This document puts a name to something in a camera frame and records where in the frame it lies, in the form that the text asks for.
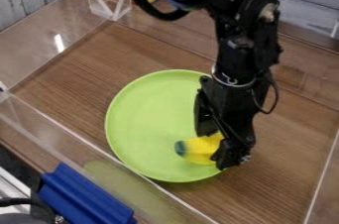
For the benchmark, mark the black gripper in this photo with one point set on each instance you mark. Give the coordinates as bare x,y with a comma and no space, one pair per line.
226,109

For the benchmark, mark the yellow toy banana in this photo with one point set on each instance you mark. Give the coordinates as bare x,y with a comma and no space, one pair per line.
196,150

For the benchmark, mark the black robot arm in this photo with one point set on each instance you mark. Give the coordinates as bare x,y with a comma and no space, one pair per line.
247,38

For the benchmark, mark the green round plate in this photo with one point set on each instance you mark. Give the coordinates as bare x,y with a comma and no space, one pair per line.
148,117

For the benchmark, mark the blue plastic block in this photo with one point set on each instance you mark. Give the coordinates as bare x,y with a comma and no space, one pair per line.
80,200

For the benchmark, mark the clear acrylic front wall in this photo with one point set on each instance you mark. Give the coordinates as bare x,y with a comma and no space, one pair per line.
43,143

